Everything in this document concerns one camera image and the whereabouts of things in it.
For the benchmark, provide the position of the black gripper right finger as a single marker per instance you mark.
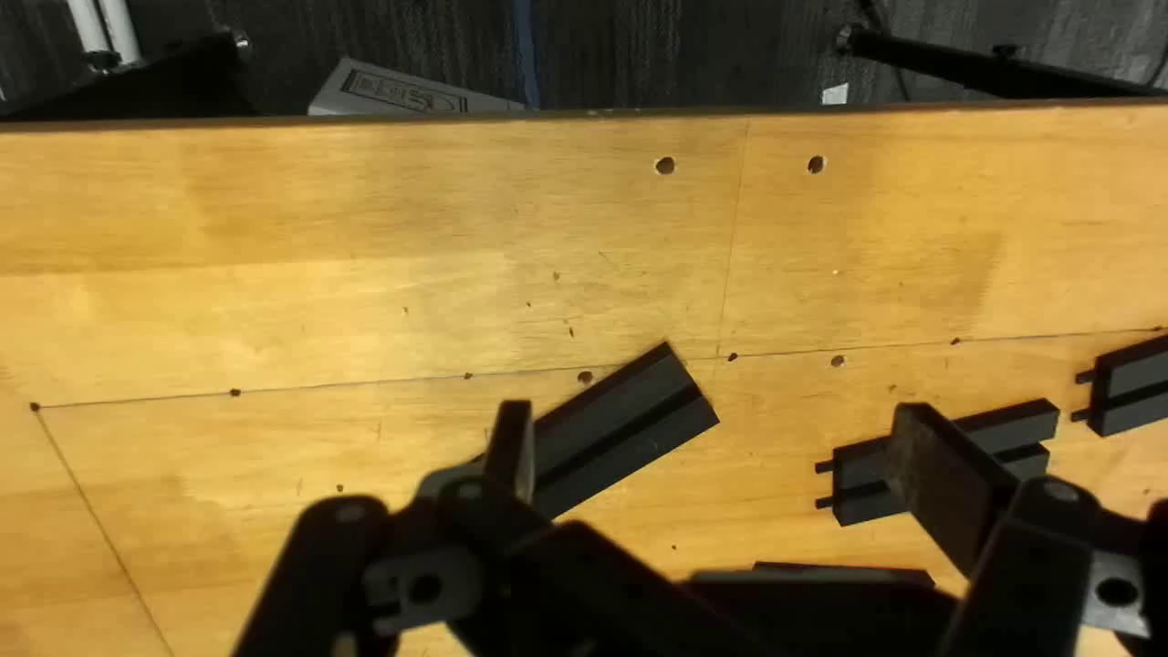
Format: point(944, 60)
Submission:
point(945, 482)

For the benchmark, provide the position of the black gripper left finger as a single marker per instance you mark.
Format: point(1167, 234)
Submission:
point(509, 458)

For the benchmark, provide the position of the black track piece angled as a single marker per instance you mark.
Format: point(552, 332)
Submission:
point(613, 429)

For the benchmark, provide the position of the black stand leg right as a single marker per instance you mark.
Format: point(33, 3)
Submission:
point(989, 76)

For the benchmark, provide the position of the grey box on floor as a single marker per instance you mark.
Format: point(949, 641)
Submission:
point(364, 90)

